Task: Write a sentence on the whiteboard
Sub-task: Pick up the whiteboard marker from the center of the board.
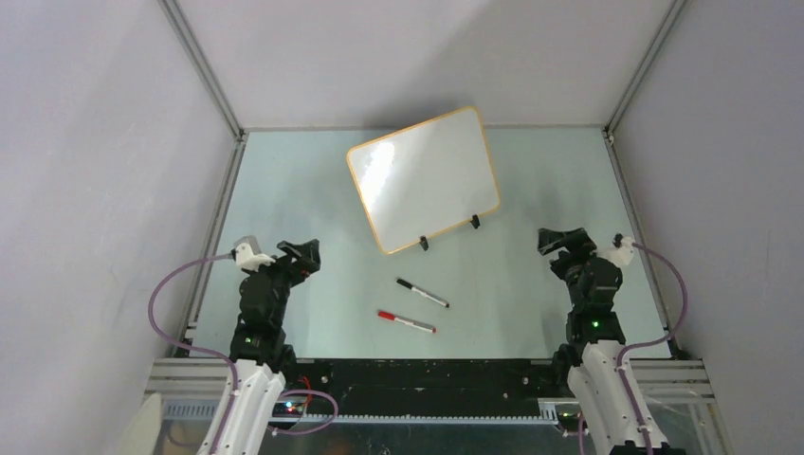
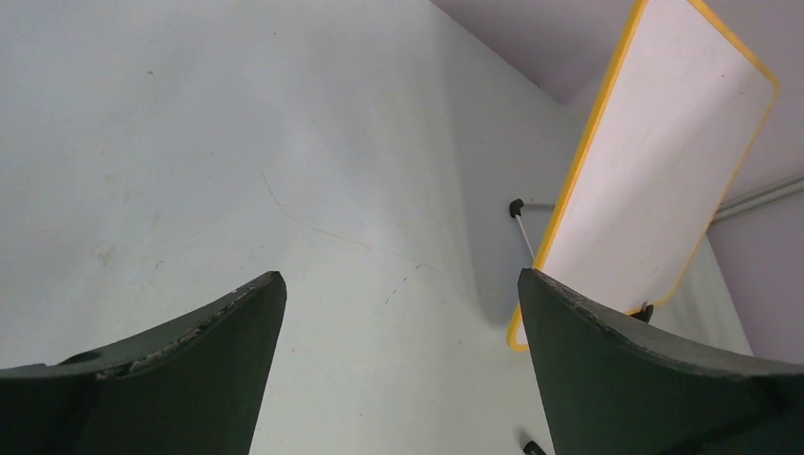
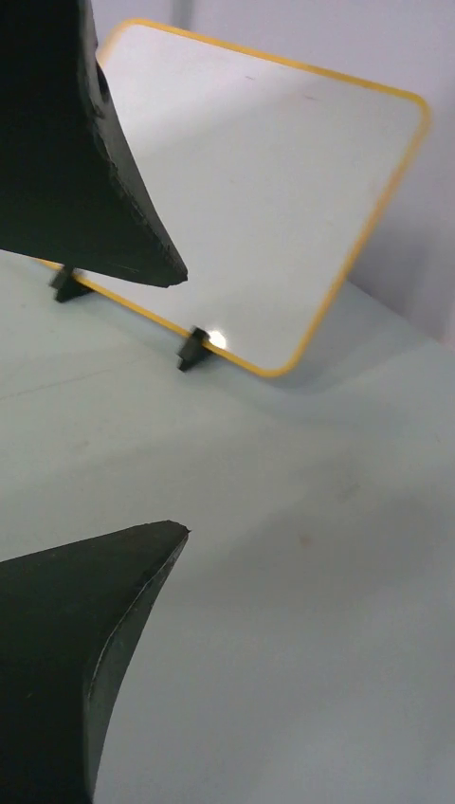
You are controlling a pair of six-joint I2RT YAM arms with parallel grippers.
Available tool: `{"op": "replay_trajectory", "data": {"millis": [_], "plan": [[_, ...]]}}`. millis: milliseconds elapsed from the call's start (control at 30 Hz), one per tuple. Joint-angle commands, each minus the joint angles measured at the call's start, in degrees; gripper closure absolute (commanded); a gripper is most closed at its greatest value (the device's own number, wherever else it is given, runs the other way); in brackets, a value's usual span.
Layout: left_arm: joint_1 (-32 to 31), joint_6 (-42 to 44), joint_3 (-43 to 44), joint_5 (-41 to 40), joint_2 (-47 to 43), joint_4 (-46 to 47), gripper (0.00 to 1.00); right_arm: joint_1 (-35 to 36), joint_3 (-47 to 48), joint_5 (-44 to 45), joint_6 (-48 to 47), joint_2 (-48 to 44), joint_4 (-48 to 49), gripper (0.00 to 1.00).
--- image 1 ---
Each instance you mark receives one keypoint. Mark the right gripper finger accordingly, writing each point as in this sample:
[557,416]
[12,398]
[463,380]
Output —
[552,240]
[578,242]

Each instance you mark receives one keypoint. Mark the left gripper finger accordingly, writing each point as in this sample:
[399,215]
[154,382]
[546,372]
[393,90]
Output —
[299,251]
[308,267]

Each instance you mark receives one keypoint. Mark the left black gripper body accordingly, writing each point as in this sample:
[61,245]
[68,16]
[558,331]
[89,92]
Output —
[283,277]

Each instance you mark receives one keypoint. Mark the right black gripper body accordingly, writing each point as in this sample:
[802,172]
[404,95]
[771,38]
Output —
[569,267]

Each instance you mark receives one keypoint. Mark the red marker pen body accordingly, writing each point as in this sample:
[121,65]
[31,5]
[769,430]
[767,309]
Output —
[416,324]

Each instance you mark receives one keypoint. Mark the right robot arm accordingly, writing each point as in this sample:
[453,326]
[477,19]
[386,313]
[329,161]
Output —
[594,362]

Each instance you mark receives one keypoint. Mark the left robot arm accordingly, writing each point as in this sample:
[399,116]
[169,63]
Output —
[258,356]

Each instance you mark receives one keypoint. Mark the yellow-framed whiteboard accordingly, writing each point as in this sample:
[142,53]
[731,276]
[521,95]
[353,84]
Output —
[425,179]

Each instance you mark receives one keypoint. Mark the black capped marker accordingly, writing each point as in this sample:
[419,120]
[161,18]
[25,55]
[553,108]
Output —
[422,292]

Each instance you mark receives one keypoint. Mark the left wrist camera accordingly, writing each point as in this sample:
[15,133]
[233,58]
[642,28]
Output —
[248,256]

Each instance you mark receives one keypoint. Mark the aluminium frame front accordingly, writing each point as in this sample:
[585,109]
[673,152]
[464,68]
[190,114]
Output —
[663,382]

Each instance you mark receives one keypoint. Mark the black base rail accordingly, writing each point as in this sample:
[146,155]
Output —
[432,388]

